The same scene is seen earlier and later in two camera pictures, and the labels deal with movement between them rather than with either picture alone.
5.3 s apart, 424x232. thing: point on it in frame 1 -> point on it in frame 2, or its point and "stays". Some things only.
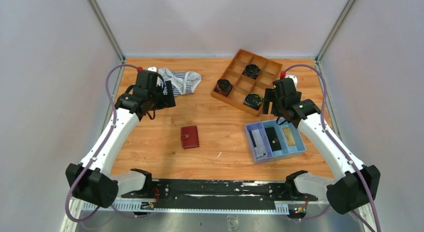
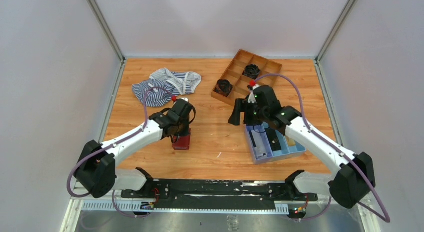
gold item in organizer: [289, 137] stays
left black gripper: [168, 94] -> [180, 131]
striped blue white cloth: [183, 82] stays
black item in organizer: [273, 139] stays
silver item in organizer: [260, 149] stays
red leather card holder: [190, 137] -> [182, 142]
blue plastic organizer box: [269, 141] stays
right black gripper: [269, 101] -> [245, 111]
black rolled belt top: [251, 70] stays
